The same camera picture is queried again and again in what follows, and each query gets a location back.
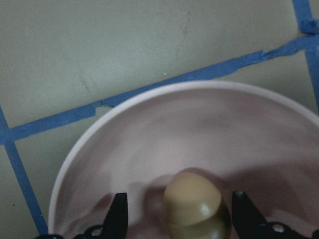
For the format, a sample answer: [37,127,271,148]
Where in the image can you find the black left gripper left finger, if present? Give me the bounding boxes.
[101,193,129,239]

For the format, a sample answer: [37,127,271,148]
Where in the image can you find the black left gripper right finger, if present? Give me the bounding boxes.
[231,191,267,239]

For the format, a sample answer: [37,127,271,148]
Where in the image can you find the brown egg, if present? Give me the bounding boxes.
[162,172,231,239]

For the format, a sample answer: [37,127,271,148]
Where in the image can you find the pink bowl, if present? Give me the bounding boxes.
[48,81,319,239]

